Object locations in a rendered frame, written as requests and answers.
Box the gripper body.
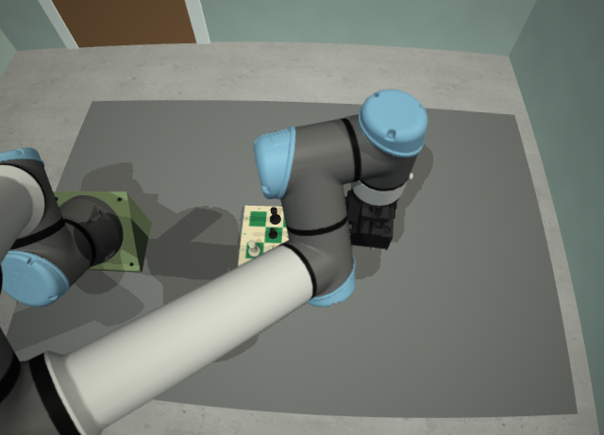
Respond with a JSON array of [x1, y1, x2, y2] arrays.
[[347, 188, 399, 250]]

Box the green and cream chessboard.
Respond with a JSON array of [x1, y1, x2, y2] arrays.
[[238, 206, 289, 266]]

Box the white chess queen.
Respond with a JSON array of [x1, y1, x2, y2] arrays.
[[248, 240, 260, 257]]

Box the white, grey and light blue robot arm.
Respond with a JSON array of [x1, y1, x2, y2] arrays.
[[0, 90, 428, 435]]

